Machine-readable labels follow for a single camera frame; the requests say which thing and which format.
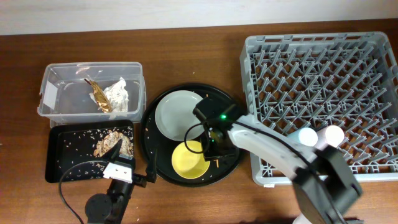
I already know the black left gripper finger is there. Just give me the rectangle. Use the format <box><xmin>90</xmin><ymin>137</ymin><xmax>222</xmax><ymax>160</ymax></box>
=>
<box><xmin>146</xmin><ymin>150</ymin><xmax>157</xmax><ymax>183</ymax></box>
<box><xmin>101</xmin><ymin>139</ymin><xmax>123</xmax><ymax>161</ymax></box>

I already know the yellow bowl with scraps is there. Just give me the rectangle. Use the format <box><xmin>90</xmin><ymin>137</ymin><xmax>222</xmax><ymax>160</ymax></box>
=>
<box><xmin>171</xmin><ymin>141</ymin><xmax>210</xmax><ymax>179</ymax></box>

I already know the grey plate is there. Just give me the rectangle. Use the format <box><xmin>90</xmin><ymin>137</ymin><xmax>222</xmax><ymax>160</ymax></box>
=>
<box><xmin>155</xmin><ymin>90</ymin><xmax>203</xmax><ymax>142</ymax></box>

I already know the white napkin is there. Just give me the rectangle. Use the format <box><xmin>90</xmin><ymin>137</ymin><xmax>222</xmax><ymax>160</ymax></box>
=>
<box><xmin>89</xmin><ymin>77</ymin><xmax>129</xmax><ymax>113</ymax></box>

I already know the light blue cup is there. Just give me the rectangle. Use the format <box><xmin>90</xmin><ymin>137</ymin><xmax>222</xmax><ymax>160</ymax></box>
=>
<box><xmin>287</xmin><ymin>128</ymin><xmax>318</xmax><ymax>147</ymax></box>

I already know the pink cup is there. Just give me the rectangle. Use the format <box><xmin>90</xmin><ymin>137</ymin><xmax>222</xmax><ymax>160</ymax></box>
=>
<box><xmin>315</xmin><ymin>125</ymin><xmax>345</xmax><ymax>149</ymax></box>

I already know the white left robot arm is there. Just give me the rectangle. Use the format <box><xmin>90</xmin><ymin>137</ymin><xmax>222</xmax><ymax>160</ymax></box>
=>
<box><xmin>85</xmin><ymin>140</ymin><xmax>157</xmax><ymax>223</ymax></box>

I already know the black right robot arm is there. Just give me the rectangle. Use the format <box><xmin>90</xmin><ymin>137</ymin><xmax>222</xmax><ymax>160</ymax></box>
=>
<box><xmin>192</xmin><ymin>97</ymin><xmax>363</xmax><ymax>223</ymax></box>

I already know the grey dishwasher rack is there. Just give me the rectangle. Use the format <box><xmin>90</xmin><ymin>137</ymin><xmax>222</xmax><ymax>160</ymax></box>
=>
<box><xmin>240</xmin><ymin>32</ymin><xmax>397</xmax><ymax>182</ymax></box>

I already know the pile of food scraps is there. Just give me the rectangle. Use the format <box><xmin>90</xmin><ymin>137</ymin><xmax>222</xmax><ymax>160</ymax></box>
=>
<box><xmin>93</xmin><ymin>131</ymin><xmax>134</xmax><ymax>157</ymax></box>

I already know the round black serving tray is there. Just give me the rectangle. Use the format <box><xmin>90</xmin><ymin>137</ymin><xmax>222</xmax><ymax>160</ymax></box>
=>
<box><xmin>139</xmin><ymin>83</ymin><xmax>243</xmax><ymax>187</ymax></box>

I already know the black rectangular tray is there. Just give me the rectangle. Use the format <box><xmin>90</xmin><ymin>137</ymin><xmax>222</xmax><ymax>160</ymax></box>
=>
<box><xmin>45</xmin><ymin>120</ymin><xmax>134</xmax><ymax>183</ymax></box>

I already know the clear plastic bin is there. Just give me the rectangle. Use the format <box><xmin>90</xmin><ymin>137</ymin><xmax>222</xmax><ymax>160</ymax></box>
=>
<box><xmin>37</xmin><ymin>62</ymin><xmax>147</xmax><ymax>127</ymax></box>

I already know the white label on bin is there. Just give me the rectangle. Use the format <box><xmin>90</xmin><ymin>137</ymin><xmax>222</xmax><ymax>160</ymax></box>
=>
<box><xmin>43</xmin><ymin>81</ymin><xmax>58</xmax><ymax>110</ymax></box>

